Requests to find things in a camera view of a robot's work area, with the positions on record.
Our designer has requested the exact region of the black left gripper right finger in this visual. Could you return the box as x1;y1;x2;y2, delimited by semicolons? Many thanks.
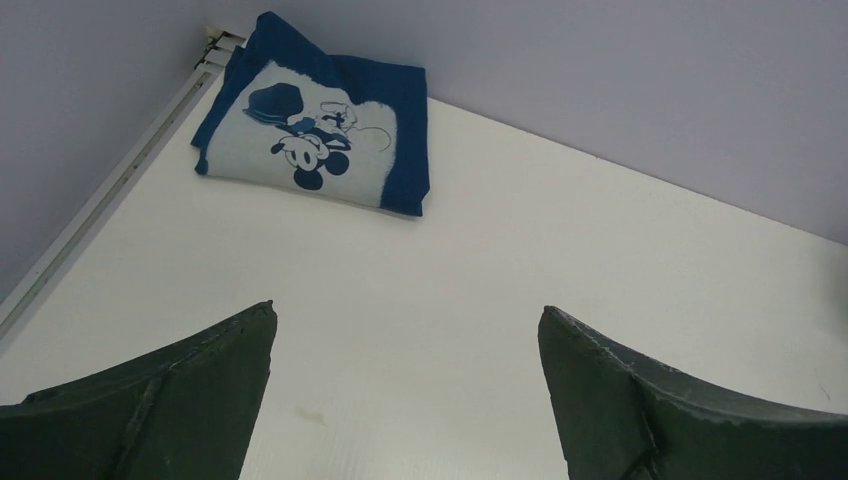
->
537;306;847;479

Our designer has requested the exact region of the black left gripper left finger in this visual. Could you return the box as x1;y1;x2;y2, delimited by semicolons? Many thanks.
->
1;301;278;479

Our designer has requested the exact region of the blue folded cartoon t-shirt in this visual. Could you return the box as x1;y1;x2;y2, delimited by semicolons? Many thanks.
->
191;12;430;217

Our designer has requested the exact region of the aluminium table edge rail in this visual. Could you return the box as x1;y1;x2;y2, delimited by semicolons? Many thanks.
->
1;28;246;339

